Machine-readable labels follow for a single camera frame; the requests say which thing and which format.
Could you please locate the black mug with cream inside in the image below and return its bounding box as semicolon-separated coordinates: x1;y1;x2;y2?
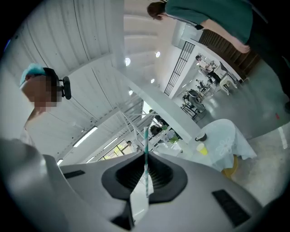
194;132;208;142

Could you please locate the black metal railing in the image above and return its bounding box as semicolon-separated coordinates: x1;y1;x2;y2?
163;41;196;97

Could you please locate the white metal rack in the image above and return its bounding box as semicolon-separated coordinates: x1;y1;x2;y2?
116;97;160;147

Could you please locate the black head camera mount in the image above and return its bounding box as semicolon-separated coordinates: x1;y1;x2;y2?
43;67;72;101

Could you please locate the teal cap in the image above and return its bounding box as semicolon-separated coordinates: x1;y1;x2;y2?
19;63;46;88

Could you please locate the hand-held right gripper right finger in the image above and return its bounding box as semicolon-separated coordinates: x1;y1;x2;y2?
135;151;265;232

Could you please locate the grey office chair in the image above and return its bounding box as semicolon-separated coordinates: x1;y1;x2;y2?
182;88;206;112

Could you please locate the person's white shirt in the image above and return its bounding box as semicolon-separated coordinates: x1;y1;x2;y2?
19;126;38;147

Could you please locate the long ceiling lamp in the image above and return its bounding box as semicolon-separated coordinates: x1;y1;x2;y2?
72;126;99;148

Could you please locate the blue hydrangea bouquet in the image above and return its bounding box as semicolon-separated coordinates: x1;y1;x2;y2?
161;129;181;145

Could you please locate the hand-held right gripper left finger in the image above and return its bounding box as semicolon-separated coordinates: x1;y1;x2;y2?
43;151;146;232

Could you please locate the person's head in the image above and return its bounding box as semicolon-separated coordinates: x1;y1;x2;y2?
21;68;63;113

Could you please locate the yellow cup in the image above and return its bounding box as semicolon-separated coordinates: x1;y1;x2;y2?
196;143;208;156

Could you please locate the round glass table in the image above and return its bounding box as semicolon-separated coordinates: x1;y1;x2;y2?
156;118;258;172

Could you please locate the yellow table base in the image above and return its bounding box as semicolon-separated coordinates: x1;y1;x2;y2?
221;155;239;180

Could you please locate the white desk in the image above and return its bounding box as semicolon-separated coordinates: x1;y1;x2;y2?
214;62;239;95

